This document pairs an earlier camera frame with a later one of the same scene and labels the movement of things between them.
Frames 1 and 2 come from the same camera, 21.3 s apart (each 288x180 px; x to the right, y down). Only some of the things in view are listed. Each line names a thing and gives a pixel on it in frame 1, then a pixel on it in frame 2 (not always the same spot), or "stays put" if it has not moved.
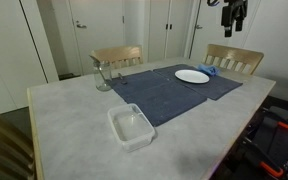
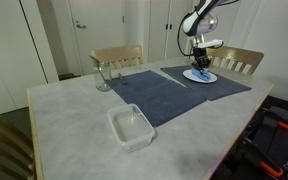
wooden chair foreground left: [8, 153] stays put
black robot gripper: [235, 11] to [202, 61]
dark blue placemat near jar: [160, 98] stays put
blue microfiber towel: [212, 70] to [203, 74]
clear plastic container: [130, 126] stays put
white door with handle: [97, 24] stays put
